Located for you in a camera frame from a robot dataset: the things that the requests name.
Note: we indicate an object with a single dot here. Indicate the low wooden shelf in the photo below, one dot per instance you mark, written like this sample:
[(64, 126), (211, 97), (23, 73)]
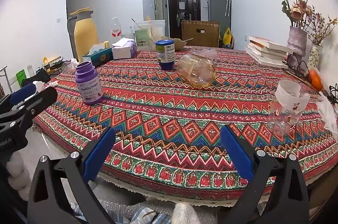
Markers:
[(54, 64)]

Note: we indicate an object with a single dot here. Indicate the striped cloth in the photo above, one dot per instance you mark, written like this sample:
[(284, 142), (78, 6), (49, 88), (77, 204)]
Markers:
[(144, 214)]

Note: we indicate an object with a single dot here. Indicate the white folded umbrella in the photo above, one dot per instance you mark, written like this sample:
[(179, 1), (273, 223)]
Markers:
[(228, 2)]

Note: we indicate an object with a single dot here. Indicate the crumpled white tissue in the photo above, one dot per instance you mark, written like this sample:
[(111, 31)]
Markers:
[(39, 85)]

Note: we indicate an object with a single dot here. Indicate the wooden spoon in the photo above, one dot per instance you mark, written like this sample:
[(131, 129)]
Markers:
[(188, 40)]

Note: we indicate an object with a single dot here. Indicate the green paper bag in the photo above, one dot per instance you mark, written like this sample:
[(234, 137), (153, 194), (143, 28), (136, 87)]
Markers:
[(20, 78)]

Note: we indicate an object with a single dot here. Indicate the grey refrigerator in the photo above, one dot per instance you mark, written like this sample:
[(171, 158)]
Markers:
[(217, 10)]

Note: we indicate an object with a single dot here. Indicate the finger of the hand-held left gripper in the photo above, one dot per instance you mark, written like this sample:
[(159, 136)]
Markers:
[(39, 102), (22, 93)]

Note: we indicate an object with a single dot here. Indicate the clear amber plastic jar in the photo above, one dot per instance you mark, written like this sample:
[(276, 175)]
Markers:
[(196, 70)]

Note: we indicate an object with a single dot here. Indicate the wooden stick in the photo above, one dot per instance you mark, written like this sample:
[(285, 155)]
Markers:
[(298, 76)]

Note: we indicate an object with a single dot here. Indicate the white knit cloth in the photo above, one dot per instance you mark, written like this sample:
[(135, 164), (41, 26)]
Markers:
[(186, 214)]

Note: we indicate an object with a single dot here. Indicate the white plastic bag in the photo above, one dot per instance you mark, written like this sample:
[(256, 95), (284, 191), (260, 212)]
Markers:
[(328, 113)]

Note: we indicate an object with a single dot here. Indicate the purple white tissue pack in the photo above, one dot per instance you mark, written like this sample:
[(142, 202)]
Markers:
[(122, 51)]

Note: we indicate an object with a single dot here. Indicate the black bag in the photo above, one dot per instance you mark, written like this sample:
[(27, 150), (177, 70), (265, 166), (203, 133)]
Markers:
[(37, 76)]

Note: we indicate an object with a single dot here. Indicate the small clear bottle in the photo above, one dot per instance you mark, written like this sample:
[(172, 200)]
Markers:
[(30, 70)]

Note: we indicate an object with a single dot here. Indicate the stack of white books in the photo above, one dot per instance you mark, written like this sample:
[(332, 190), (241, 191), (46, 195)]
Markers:
[(264, 61)]

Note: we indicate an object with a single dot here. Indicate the clear plastic bag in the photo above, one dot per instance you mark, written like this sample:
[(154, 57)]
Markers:
[(70, 66), (208, 53)]

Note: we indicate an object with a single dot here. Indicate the teal tissue box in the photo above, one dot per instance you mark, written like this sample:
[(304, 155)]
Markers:
[(97, 56)]

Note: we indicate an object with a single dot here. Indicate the pink ceramic vase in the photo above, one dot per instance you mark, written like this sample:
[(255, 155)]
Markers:
[(297, 40)]

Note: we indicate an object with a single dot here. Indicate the woven bowl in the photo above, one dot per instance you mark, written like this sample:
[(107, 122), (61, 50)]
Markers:
[(180, 44)]

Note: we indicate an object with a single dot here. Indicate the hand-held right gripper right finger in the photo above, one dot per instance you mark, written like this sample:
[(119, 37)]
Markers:
[(236, 152)]

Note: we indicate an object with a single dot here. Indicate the blue supplement bottle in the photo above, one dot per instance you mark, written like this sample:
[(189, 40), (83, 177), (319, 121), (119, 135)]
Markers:
[(165, 55)]

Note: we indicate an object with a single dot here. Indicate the dark entrance door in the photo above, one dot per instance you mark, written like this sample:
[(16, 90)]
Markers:
[(184, 20)]

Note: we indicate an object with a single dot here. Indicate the yellow thermos jug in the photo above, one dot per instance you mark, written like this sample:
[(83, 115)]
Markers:
[(84, 36)]

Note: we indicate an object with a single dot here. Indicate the green labelled packet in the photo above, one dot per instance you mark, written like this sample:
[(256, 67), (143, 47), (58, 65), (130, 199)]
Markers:
[(142, 39)]

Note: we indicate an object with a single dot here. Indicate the clear plastic container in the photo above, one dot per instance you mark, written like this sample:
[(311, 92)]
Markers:
[(158, 28)]

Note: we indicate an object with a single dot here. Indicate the purple supplement bottle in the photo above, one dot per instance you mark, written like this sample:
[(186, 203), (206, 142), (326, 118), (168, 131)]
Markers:
[(88, 84)]

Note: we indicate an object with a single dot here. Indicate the patterned red tablecloth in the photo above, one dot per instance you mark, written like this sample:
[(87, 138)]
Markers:
[(171, 113)]

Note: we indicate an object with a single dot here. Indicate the bundle of wooden chopsticks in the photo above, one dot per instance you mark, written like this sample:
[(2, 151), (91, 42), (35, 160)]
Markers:
[(152, 33)]

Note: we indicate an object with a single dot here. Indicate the wooden chair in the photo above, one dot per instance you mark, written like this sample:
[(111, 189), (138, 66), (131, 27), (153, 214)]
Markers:
[(192, 35)]

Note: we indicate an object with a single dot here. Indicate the small floral vase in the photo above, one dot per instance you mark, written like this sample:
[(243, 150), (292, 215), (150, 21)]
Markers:
[(313, 57)]

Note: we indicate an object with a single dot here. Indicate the clear cup with white label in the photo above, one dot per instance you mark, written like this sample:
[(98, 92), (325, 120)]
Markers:
[(289, 102)]

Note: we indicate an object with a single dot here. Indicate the orange fruit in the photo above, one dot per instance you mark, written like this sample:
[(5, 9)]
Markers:
[(316, 80)]

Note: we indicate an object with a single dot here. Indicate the wooden interior door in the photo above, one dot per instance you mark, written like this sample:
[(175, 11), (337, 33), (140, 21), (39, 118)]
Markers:
[(158, 2)]

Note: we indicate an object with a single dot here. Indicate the dried yellow twigs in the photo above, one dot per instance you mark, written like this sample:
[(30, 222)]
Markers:
[(323, 28)]

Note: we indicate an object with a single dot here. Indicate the clear bottle with red label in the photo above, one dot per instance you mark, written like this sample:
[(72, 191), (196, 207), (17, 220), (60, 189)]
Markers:
[(115, 31)]

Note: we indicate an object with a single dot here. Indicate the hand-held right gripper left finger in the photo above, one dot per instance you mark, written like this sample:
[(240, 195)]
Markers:
[(99, 152)]

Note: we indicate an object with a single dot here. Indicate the yellow tote bag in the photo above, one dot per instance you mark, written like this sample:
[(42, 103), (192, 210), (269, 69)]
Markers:
[(227, 39)]

